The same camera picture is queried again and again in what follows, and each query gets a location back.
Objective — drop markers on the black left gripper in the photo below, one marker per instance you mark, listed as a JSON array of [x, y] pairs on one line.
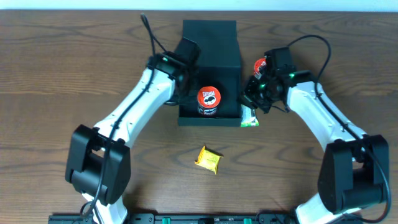
[[185, 86]]

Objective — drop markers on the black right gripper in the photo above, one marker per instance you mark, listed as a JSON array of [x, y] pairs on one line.
[[250, 94]]

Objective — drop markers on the dark red Pringles can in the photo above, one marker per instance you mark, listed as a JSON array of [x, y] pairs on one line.
[[208, 98]]

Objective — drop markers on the bright red Pringles can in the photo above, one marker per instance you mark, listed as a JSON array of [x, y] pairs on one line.
[[259, 64]]

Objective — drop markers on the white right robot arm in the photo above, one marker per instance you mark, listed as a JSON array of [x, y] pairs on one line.
[[353, 183]]

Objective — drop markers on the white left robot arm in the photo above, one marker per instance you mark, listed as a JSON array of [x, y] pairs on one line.
[[99, 163]]

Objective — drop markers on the green white snack packet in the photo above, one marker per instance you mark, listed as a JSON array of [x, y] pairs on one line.
[[249, 118]]

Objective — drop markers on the black open gift box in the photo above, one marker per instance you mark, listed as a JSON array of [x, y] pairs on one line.
[[219, 65]]

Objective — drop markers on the small yellow snack packet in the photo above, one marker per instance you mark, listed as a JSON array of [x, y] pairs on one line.
[[208, 159]]

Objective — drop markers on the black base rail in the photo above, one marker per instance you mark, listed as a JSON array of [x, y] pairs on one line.
[[186, 218]]

